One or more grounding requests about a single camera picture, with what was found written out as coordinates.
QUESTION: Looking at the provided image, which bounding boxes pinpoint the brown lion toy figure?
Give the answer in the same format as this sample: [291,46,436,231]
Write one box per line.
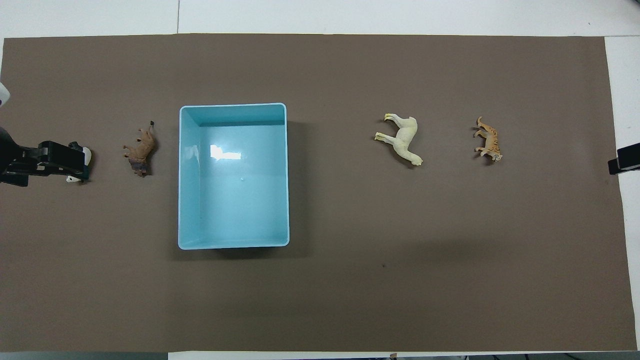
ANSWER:
[123,120,158,177]

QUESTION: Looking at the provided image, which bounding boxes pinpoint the light blue plastic storage box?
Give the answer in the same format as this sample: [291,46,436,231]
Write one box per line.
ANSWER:
[178,103,291,250]

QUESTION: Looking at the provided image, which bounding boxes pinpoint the cream llama toy figure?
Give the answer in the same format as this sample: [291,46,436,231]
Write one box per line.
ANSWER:
[374,113,424,167]

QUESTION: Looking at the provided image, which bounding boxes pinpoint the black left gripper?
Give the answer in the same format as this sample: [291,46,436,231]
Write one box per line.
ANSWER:
[0,127,91,187]

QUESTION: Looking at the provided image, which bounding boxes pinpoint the orange striped tiger toy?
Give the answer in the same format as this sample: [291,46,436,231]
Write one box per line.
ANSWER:
[473,116,503,163]

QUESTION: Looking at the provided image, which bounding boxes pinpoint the brown paper table mat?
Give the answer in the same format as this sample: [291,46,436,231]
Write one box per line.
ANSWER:
[0,33,638,353]

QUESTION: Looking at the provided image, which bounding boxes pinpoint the black and white panda toy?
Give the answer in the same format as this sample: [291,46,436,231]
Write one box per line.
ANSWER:
[66,142,93,184]

